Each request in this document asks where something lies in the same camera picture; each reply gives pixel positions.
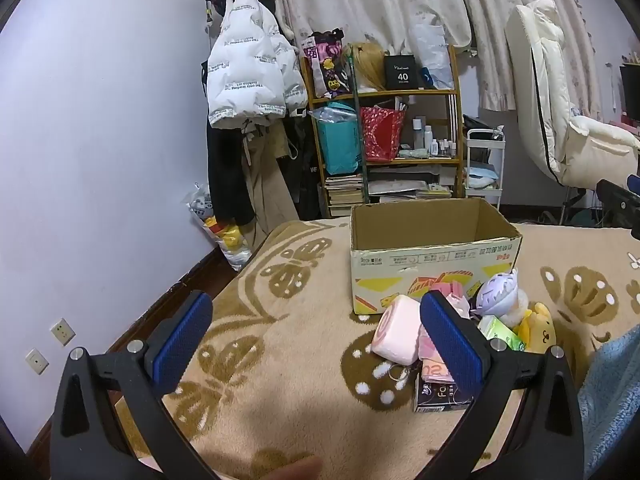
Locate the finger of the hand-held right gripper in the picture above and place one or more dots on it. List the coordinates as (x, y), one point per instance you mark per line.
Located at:
(617, 205)

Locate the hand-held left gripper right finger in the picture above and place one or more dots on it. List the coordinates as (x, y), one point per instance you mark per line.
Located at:
(452, 347)

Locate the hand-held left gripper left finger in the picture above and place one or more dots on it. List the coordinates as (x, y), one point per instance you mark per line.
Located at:
(182, 345)

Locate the black tissue pack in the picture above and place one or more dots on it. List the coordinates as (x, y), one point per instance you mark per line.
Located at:
(435, 400)

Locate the pink swirl roll cushion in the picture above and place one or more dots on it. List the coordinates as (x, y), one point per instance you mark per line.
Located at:
(397, 330)

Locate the yellow dog plush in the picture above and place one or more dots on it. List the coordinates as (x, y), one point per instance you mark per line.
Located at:
(540, 332)

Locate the brown cardboard box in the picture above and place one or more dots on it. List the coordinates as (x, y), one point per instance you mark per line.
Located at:
(400, 260)

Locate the person's left hand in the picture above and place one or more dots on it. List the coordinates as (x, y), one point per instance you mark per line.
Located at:
(297, 471)

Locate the pink snack packet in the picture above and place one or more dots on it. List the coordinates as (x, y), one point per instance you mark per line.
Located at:
(430, 360)

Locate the green tissue pack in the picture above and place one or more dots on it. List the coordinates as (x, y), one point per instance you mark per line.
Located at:
(497, 332)

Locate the pink plush toy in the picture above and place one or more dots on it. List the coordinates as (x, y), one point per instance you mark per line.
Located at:
(447, 291)

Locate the purple round plush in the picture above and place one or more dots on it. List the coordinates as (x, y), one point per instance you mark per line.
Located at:
(495, 292)

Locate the white fluffy plush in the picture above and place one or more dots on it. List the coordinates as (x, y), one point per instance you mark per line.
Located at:
(519, 310)

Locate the plastic bag of toys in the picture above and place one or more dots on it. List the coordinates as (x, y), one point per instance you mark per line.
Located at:
(225, 240)

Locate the black monitor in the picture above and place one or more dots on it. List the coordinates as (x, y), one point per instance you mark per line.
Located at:
(631, 90)

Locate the cream padded chair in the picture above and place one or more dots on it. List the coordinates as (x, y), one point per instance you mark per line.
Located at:
(540, 110)

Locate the white trolley cart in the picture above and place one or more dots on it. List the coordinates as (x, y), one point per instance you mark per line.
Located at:
(501, 160)

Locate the pale blue cloth bundle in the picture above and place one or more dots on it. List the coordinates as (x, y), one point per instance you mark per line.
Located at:
(480, 177)

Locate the black pouch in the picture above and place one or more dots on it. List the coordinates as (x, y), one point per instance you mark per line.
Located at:
(477, 124)

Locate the blue towel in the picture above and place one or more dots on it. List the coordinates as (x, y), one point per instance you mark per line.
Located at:
(615, 400)

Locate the pile of magazines and papers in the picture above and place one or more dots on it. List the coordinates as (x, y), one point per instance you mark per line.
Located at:
(400, 185)

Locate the black hanging garment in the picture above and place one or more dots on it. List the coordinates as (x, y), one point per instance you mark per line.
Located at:
(225, 175)

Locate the beige trench coat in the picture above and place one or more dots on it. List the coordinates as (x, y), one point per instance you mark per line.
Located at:
(270, 185)

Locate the stack of books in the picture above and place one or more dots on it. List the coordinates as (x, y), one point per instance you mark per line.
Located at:
(345, 192)

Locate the group of small cosmetic bottles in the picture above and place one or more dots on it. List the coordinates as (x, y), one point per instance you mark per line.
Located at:
(427, 137)

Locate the green pole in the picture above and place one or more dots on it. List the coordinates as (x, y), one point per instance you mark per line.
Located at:
(361, 160)

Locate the red gift bag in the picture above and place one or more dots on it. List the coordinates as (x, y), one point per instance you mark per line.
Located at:
(382, 132)

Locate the teal shopping bag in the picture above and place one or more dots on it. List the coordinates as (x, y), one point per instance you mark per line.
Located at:
(337, 145)

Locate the wooden shelf rack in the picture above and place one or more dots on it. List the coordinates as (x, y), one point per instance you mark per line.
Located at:
(410, 92)

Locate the clear plastic bag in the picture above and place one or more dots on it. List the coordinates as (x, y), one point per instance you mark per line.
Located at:
(432, 50)

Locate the black box with white print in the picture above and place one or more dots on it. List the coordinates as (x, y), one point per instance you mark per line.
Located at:
(402, 77)

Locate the blond wig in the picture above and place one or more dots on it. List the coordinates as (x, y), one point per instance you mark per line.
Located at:
(370, 67)

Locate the white puffer jacket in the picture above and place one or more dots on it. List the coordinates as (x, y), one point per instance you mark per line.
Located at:
(245, 60)

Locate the purple printed bag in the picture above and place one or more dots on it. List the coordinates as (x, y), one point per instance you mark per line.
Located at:
(325, 70)

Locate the white wall socket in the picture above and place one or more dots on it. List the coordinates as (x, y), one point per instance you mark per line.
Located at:
(37, 361)
(62, 331)

